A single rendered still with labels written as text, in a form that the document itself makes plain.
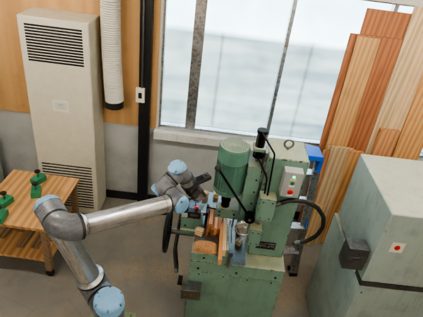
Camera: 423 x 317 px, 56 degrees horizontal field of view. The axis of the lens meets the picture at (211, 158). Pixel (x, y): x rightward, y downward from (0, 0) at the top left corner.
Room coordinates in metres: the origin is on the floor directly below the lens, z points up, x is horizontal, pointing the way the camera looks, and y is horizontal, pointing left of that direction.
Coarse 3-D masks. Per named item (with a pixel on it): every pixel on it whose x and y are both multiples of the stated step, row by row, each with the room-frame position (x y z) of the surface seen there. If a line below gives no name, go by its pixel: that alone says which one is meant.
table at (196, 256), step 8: (208, 200) 2.15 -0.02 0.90; (216, 200) 2.16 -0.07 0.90; (184, 232) 1.85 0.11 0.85; (192, 232) 1.85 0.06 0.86; (208, 240) 1.76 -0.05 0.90; (216, 240) 1.77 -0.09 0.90; (192, 248) 1.68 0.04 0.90; (192, 256) 1.64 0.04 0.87; (200, 256) 1.64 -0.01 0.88; (208, 256) 1.64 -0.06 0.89; (216, 256) 1.65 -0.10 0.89
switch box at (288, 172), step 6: (288, 168) 1.77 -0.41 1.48; (294, 168) 1.78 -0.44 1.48; (300, 168) 1.79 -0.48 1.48; (288, 174) 1.73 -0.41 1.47; (294, 174) 1.73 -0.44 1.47; (300, 174) 1.73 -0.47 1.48; (282, 180) 1.76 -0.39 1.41; (288, 180) 1.73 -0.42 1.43; (300, 180) 1.73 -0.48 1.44; (282, 186) 1.73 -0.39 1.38; (300, 186) 1.74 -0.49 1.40; (282, 192) 1.73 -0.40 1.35; (294, 192) 1.73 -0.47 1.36
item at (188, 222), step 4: (200, 208) 1.98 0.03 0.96; (184, 216) 1.88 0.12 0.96; (184, 220) 1.87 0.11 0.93; (188, 220) 1.87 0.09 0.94; (192, 220) 1.87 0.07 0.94; (196, 220) 1.87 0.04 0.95; (200, 220) 1.87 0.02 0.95; (184, 224) 1.87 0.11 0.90; (188, 224) 1.87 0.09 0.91; (192, 224) 1.87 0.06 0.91; (196, 224) 1.87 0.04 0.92; (200, 224) 1.87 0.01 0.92; (192, 228) 1.87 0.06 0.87
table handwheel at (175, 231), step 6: (168, 216) 1.87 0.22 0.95; (168, 222) 1.83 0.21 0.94; (168, 228) 1.81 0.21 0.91; (174, 228) 1.90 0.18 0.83; (168, 234) 1.87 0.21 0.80; (180, 234) 1.88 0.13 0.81; (186, 234) 1.88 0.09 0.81; (162, 240) 1.76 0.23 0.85; (168, 240) 1.92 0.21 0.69; (162, 246) 1.75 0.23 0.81; (168, 246) 1.89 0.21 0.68
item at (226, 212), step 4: (220, 204) 1.90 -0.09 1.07; (232, 204) 1.92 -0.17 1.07; (236, 204) 1.93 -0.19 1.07; (220, 208) 1.87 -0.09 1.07; (224, 208) 1.87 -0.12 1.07; (228, 208) 1.88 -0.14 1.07; (232, 208) 1.88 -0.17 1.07; (236, 208) 1.89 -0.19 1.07; (216, 212) 1.87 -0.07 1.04; (220, 212) 1.87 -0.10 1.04; (224, 212) 1.87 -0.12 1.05; (228, 212) 1.87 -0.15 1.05; (232, 212) 1.87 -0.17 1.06; (236, 212) 1.87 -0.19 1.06; (216, 216) 1.87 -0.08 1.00; (220, 216) 1.87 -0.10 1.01; (224, 216) 1.87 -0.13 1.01; (228, 216) 1.87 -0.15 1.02; (236, 216) 1.87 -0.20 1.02
